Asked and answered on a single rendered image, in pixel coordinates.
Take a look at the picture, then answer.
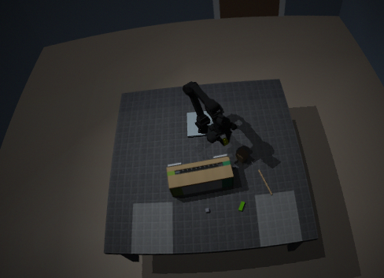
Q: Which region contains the small green block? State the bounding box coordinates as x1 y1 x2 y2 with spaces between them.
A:
238 201 245 211

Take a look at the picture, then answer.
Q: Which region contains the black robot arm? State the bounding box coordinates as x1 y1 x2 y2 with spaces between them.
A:
183 81 231 133

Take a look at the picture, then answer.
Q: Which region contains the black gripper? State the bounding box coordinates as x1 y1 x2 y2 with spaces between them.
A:
207 122 237 146

